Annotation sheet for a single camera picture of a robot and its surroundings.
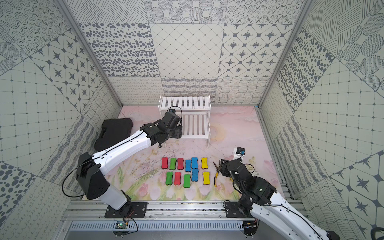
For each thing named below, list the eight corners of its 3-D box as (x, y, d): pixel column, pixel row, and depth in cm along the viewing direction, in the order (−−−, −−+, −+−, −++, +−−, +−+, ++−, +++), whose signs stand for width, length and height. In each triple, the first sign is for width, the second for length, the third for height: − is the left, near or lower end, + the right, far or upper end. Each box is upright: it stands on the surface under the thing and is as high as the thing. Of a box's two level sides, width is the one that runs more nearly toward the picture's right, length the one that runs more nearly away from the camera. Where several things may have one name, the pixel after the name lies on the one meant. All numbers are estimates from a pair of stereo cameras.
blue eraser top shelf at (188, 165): (184, 171, 88) (184, 170, 86) (185, 161, 93) (185, 159, 91) (191, 171, 88) (191, 170, 86) (191, 161, 93) (191, 159, 91)
